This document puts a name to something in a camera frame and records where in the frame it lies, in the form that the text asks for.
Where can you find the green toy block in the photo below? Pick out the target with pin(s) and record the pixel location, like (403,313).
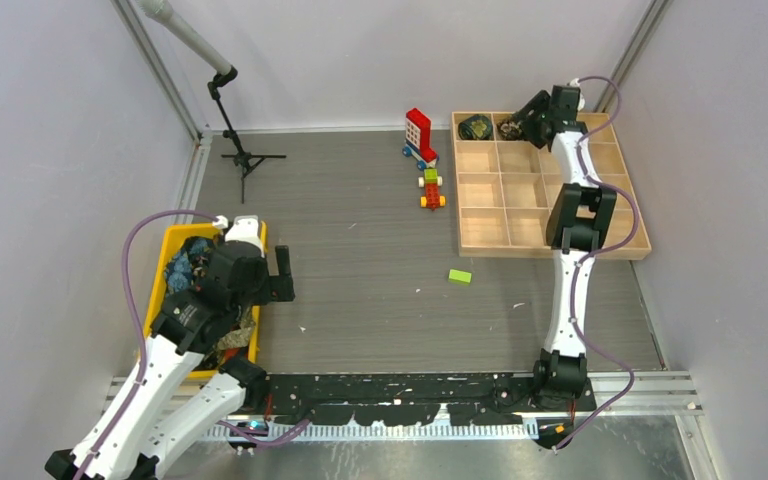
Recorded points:
(459,277)

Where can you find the grey microphone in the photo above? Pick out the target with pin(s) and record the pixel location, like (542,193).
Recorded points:
(162,12)

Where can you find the aluminium frame rail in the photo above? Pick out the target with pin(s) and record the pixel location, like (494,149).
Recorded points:
(649,393)

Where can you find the red white toy block tower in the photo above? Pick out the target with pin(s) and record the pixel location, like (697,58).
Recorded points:
(418,140)

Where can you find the wooden compartment tray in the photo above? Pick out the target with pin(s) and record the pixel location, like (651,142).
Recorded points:
(506,191)

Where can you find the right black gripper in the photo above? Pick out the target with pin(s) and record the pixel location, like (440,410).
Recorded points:
(538,102)

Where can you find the brown floral tie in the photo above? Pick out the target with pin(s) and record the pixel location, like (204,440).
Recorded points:
(510,129)

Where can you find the yellow plastic bin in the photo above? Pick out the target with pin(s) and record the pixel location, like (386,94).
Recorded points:
(173,240)

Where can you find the black microphone stand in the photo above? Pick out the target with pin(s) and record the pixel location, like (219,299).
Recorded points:
(245,160)

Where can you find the pile of ties in bin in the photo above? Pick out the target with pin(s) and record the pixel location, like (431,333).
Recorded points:
(184,269)

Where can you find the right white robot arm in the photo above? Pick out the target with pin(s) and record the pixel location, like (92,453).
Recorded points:
(577,227)

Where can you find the rolled dark green tie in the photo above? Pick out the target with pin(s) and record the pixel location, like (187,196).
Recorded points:
(477,127)

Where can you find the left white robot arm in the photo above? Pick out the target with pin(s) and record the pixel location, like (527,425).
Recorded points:
(132,440)

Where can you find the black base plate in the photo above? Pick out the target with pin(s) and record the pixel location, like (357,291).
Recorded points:
(424,414)

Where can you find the red yellow toy block car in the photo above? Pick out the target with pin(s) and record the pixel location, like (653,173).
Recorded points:
(431,183)

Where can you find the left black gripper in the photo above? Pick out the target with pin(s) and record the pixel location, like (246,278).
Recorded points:
(278,287)

